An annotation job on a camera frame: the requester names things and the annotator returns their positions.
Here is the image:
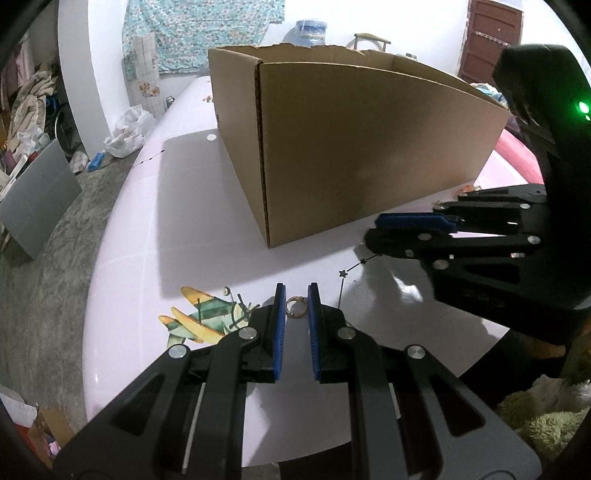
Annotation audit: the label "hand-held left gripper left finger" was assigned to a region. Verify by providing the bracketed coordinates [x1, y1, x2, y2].
[53, 282, 288, 480]

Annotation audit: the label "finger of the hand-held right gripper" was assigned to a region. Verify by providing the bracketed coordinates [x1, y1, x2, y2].
[364, 228, 548, 296]
[375, 185, 548, 234]

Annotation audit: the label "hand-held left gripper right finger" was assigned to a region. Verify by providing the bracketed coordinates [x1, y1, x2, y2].
[307, 281, 541, 480]

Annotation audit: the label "brown cardboard box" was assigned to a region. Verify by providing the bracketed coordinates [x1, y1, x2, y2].
[208, 44, 512, 249]

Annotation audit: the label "pink floral blanket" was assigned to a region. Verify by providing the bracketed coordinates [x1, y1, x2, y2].
[492, 129, 546, 185]

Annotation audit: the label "blue floral pillow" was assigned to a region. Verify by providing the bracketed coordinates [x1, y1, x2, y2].
[471, 83, 506, 107]

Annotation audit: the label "brown door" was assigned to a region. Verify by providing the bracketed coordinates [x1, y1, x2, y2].
[458, 0, 525, 84]

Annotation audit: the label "wooden chair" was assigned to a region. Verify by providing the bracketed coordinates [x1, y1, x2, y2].
[353, 33, 392, 52]

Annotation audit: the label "person's fluffy garment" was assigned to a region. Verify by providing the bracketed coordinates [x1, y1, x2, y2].
[496, 375, 591, 464]

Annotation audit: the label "blue water jug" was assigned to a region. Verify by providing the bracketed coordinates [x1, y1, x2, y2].
[290, 19, 329, 47]

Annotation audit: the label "open floor cardboard box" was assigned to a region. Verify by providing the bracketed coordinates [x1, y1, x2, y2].
[28, 408, 75, 467]

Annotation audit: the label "white plastic bag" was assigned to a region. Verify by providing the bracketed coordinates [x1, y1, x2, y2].
[104, 105, 155, 158]

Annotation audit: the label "grey board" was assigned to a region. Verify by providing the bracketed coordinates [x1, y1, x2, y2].
[0, 138, 83, 259]

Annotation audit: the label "turquoise patterned cloth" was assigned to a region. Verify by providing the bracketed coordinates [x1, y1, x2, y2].
[122, 0, 284, 75]

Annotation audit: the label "white floral cloth cover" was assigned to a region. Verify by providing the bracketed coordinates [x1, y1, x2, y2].
[122, 34, 162, 116]

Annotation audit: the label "spoked wheel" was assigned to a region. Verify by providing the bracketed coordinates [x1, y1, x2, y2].
[46, 95, 77, 151]

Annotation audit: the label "pile of clothes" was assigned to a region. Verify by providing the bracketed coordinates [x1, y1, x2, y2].
[7, 69, 58, 153]

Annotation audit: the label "hanging pink clothes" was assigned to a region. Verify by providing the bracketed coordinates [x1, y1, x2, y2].
[9, 46, 33, 88]

